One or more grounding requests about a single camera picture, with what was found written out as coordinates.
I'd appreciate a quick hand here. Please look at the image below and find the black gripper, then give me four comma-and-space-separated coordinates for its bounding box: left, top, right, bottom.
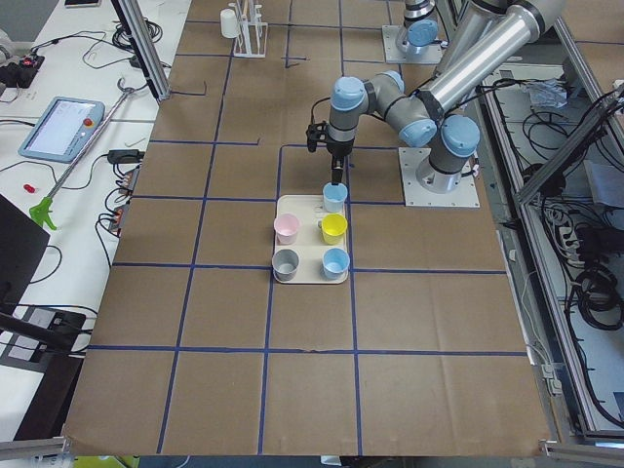
306, 121, 354, 185

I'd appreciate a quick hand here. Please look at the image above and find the white ikea cup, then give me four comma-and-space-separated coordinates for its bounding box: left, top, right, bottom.
219, 9, 239, 39

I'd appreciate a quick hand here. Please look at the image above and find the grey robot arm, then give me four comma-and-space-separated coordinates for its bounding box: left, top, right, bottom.
395, 0, 449, 59
306, 1, 565, 194

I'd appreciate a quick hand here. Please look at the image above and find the light blue cup far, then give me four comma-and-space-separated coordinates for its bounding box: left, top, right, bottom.
323, 182, 348, 214

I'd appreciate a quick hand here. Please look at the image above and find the light blue cup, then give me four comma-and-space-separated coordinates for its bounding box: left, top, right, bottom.
323, 182, 348, 214
322, 248, 350, 280

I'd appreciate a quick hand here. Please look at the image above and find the yellow plastic cup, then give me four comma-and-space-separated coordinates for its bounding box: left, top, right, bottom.
320, 213, 348, 245

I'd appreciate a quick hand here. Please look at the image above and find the pink plastic cup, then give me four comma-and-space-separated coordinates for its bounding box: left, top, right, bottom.
273, 213, 300, 245

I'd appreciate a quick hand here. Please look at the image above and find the light blue cup near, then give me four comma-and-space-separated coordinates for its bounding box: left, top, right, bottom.
322, 248, 350, 280

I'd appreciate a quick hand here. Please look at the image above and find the grey plastic cup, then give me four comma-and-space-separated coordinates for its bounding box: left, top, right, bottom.
272, 249, 299, 283

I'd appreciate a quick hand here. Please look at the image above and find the cream plastic tray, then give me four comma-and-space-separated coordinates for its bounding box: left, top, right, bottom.
275, 195, 349, 284

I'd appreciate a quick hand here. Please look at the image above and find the black power adapter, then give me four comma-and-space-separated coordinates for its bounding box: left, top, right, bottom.
106, 149, 144, 165

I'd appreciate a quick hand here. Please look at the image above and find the blue teach pendant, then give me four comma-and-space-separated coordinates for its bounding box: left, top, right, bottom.
18, 97, 105, 163

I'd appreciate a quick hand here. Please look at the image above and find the green grabber tool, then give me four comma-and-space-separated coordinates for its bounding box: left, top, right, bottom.
29, 78, 140, 230

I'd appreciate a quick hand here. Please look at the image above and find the black monitor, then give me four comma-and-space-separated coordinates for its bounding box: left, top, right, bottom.
0, 196, 50, 315

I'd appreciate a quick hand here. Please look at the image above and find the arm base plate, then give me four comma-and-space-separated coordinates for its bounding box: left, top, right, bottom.
381, 25, 443, 65
398, 147, 480, 209

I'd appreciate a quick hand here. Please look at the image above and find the white wire cup rack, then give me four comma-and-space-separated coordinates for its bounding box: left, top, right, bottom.
228, 0, 268, 59

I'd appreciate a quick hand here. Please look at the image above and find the aluminium frame post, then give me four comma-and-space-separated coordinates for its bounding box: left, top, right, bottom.
111, 0, 171, 102

